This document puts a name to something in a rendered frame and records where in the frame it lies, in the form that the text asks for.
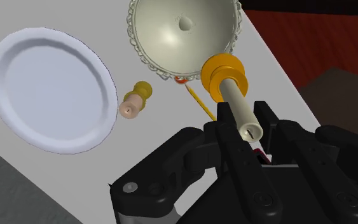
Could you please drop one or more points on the tall cream candle gold holder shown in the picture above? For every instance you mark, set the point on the tall cream candle gold holder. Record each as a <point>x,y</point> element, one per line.
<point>228,81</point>

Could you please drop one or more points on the small red-orange object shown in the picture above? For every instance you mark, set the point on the small red-orange object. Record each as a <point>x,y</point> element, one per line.
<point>180,80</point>

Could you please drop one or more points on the yellow pencil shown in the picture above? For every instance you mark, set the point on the yellow pencil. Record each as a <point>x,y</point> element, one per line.
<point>201,103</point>

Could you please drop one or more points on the short pink candle gold holder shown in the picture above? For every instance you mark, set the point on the short pink candle gold holder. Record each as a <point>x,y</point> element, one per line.
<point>134,100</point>

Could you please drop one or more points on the cream bowl with lace rim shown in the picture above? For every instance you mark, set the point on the cream bowl with lace rim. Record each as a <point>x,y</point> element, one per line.
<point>181,34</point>

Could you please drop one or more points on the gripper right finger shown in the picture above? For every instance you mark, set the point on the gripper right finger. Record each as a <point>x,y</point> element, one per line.
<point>315,161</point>

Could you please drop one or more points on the dark brown furniture block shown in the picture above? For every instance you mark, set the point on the dark brown furniture block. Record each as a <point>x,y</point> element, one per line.
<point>340,99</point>

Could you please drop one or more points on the white round plate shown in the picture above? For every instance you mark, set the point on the white round plate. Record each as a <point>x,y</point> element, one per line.
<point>51,90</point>

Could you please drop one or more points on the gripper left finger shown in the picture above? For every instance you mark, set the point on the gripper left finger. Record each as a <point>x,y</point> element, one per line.
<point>243,167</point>

